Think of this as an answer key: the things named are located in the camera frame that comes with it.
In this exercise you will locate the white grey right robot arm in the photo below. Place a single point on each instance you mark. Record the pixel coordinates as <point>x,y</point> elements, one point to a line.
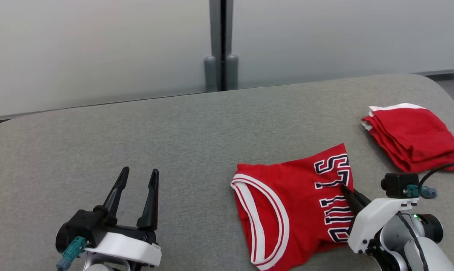
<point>434,256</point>

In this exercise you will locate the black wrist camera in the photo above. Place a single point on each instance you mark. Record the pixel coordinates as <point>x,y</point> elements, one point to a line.
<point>398,184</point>
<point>87,224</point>

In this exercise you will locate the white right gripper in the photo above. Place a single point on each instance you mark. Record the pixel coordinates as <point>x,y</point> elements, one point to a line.
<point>370,226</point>

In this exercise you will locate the teal left camera connector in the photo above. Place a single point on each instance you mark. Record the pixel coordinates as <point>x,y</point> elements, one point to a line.
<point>72,250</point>

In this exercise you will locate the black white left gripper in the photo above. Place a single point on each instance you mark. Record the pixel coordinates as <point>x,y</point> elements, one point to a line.
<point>132,250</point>

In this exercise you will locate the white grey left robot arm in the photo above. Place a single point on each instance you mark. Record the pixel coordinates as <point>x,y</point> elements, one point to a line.
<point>63,237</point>

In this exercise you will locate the teal camera connector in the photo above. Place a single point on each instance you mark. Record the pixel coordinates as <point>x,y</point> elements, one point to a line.
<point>424,192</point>
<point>72,250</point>

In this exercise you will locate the grey metal partition post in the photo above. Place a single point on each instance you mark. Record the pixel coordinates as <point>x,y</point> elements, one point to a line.
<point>215,37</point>

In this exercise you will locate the red jersey with white sleeves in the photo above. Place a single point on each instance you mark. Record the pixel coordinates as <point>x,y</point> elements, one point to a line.
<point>302,210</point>

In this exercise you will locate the red garment with white trim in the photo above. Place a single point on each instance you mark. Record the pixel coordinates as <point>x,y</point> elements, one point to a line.
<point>411,139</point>

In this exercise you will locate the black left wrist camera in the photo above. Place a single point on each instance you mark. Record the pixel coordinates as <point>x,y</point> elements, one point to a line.
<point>87,224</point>

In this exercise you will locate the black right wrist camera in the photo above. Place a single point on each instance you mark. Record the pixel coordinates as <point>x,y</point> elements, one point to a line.
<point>398,184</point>

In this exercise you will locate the teal right camera connector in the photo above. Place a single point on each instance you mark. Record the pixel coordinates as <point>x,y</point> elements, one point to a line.
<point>424,192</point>

